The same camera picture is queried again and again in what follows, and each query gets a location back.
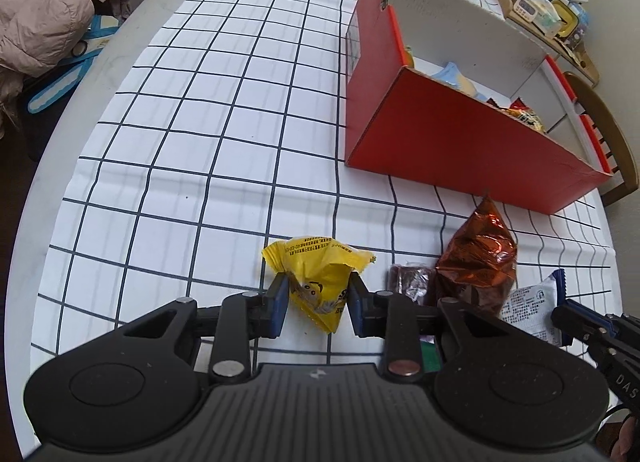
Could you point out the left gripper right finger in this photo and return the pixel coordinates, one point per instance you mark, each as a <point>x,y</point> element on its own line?
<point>392,317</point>

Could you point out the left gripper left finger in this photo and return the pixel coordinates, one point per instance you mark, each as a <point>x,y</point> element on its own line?
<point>240,319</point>

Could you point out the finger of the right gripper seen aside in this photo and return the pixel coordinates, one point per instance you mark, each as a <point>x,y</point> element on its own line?
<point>578,322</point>

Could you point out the purple snack packet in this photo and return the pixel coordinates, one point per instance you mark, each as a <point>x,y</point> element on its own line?
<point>411,280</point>

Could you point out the white blue snack packet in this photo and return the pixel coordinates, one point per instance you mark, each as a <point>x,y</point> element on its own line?
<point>529,308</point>

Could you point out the green snack packet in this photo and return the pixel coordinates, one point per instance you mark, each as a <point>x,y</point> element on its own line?
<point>430,356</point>

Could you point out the yellow snack packet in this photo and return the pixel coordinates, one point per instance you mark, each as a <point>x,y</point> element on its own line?
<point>321,267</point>

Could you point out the brown foil snack bag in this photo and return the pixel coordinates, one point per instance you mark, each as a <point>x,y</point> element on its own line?
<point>478,265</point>

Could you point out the red yellow snack bag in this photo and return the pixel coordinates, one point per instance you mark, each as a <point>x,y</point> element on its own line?
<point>521,111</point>

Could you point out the light blue cookie bag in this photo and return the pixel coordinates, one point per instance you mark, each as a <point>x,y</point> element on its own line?
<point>451,75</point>

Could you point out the wooden chair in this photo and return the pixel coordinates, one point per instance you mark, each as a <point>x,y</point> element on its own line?
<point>610,144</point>

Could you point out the white checkered tablecloth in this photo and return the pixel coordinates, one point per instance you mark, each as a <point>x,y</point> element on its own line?
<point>228,133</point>

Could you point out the red cardboard box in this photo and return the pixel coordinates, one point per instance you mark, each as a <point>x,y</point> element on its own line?
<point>400,122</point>

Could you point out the wooden corner shelf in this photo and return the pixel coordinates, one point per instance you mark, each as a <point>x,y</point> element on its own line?
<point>575,56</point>

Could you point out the green tissue pack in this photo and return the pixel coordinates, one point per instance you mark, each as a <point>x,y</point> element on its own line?
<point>547,20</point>

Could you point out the blue white chair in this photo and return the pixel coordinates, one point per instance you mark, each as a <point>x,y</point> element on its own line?
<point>42,93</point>

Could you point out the white digital timer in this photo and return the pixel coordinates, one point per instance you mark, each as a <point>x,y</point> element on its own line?
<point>526,9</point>

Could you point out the pink puffer jacket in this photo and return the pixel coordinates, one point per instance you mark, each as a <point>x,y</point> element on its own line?
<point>36,35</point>

